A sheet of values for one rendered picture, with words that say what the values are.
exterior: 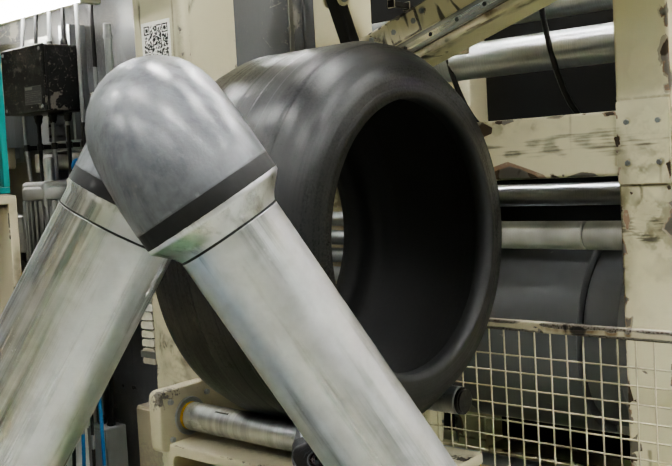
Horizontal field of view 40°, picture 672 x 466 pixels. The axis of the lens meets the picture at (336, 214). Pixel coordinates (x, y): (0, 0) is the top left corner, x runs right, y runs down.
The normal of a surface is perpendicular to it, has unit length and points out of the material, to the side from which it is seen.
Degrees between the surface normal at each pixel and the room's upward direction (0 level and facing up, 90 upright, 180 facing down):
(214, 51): 90
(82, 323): 97
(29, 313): 75
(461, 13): 90
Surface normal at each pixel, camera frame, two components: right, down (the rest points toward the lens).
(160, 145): -0.22, -0.29
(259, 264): 0.22, -0.03
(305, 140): 0.10, -0.36
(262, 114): -0.54, -0.56
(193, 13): 0.76, -0.01
